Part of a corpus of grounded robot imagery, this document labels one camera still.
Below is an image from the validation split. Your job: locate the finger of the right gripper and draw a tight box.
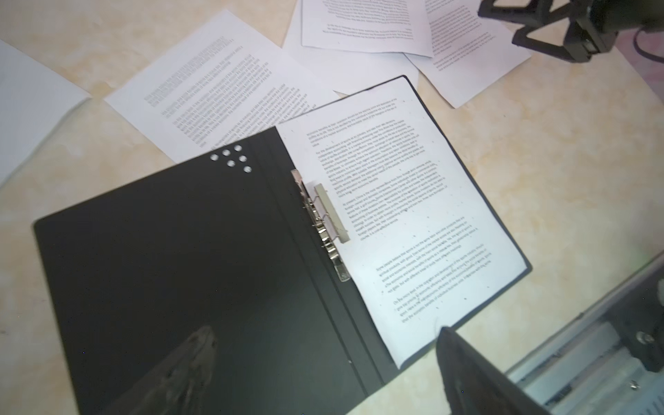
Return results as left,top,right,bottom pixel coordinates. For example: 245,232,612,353
478,0,572,25
512,22,584,57

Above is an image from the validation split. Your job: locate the black and white folder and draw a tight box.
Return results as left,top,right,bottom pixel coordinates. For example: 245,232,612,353
32,74,534,415

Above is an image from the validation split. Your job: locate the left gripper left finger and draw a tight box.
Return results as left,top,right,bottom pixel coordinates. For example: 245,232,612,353
100,325,217,414

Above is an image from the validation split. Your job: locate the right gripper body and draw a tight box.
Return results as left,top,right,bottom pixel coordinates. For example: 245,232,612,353
562,0,663,63

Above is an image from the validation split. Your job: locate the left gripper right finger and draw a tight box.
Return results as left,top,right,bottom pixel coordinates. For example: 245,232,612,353
437,327,547,414

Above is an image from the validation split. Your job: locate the centre highlighted paper sheet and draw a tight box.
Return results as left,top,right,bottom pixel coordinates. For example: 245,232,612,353
105,10,339,163

